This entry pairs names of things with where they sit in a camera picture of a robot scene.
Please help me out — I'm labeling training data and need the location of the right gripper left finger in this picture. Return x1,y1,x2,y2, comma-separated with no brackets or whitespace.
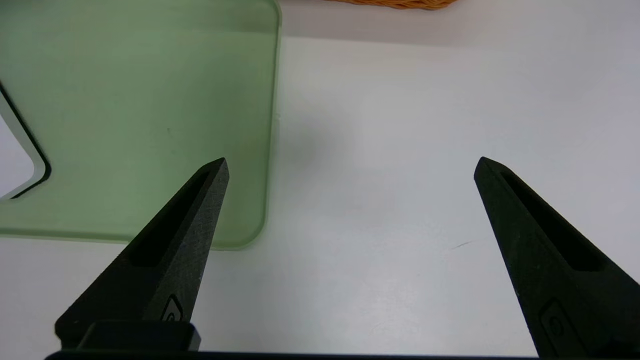
55,157,230,351

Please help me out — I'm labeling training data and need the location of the white oblong plastic case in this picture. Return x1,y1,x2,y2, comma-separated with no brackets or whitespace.
0,82,52,202

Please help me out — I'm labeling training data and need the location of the orange wicker basket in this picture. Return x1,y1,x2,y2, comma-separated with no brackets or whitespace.
325,0,458,11

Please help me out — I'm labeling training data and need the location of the light green plastic tray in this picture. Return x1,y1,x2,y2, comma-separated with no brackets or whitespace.
0,0,282,251

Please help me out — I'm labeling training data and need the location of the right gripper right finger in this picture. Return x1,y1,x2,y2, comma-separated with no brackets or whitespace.
474,156,640,360

